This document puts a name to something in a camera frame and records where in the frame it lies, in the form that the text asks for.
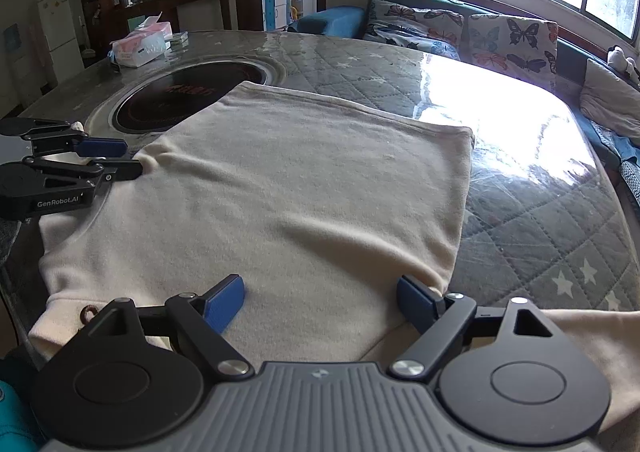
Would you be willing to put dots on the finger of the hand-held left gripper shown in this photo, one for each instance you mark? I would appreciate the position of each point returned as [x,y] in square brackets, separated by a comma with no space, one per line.
[100,148]
[122,170]

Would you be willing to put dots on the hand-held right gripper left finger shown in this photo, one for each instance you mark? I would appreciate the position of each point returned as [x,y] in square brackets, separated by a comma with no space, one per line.
[225,304]

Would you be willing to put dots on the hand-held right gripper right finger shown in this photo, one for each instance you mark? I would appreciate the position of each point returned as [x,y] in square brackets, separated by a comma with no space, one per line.
[416,303]

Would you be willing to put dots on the cream knit garment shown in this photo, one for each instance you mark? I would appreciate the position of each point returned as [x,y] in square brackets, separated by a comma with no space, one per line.
[300,192]

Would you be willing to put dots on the black smartwatch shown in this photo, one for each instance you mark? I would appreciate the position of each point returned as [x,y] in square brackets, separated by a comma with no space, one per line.
[114,63]

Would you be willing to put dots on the round black induction cooktop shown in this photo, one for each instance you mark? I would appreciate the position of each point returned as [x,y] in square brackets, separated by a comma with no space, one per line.
[190,92]

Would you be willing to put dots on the pink tissue pack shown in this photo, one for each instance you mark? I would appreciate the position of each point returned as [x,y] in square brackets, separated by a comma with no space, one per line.
[142,47]

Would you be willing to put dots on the white refrigerator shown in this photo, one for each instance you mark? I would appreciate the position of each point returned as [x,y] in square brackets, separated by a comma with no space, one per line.
[57,27]

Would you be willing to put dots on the dark wooden counter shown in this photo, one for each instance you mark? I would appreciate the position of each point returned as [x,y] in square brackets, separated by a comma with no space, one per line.
[200,7]

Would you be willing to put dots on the teal fabric item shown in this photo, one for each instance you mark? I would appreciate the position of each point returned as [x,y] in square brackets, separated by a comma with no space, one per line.
[15,417]

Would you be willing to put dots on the small blue cabinet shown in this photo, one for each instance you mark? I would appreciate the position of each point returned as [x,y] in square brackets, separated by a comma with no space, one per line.
[275,2]

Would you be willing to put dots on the blue sofa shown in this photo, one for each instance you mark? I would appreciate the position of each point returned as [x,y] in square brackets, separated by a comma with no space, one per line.
[330,19]

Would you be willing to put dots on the blue denim cloth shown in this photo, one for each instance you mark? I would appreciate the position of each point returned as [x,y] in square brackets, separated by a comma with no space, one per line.
[627,147]

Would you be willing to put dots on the butterfly print cushion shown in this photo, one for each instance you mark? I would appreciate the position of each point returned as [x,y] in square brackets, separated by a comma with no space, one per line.
[515,47]
[420,12]
[405,39]

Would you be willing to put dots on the grey cushion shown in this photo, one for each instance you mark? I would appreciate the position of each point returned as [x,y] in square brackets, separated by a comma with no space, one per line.
[610,92]

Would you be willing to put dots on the panda plush toy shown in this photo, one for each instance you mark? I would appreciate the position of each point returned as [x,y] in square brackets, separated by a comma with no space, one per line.
[620,59]

